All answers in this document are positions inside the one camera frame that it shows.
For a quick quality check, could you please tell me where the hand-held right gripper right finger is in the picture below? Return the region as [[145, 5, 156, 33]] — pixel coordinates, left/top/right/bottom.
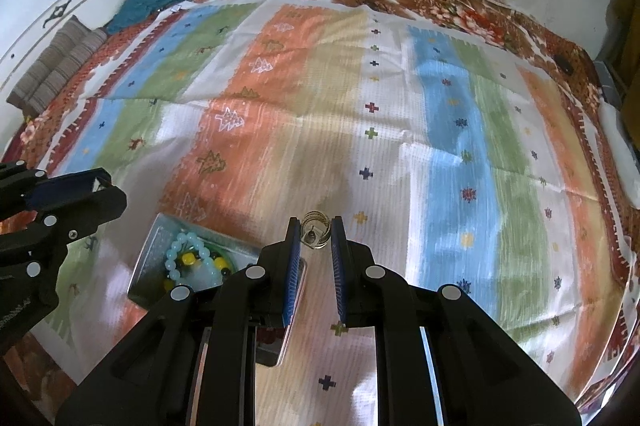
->
[[330, 215, 583, 426]]

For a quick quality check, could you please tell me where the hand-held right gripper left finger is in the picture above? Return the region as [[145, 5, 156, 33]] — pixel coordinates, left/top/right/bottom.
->
[[55, 216, 308, 426]]

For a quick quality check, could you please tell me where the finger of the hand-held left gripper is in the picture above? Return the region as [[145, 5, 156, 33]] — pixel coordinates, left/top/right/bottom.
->
[[0, 160, 115, 209], [0, 185, 128, 279]]

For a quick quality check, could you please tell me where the small gold ring jewelry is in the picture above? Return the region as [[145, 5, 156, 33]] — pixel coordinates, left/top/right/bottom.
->
[[300, 211, 332, 253]]

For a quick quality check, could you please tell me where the silver metal tin box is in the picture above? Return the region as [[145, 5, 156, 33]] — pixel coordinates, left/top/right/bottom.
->
[[126, 212, 307, 367]]

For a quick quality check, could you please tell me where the light blue bead bracelet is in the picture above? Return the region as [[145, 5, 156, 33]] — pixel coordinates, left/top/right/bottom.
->
[[162, 231, 236, 292]]

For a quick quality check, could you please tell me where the yellow and dark bead bracelet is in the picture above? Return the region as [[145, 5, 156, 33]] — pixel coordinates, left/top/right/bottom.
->
[[177, 246, 236, 279]]

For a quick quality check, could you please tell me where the striped brown cushion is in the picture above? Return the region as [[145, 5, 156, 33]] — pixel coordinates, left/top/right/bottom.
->
[[6, 15, 108, 119]]

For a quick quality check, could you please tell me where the striped printed blanket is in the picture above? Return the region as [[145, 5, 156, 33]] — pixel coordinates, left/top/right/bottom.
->
[[30, 0, 640, 426]]

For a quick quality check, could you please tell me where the white pillow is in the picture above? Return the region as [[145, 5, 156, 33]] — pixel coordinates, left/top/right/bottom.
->
[[597, 101, 640, 199]]

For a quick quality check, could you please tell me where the brown wooden furniture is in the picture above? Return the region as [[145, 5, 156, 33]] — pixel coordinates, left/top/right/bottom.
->
[[595, 0, 640, 107]]

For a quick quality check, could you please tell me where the black wall hook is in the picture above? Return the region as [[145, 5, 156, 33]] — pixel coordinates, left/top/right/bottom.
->
[[42, 1, 73, 27]]

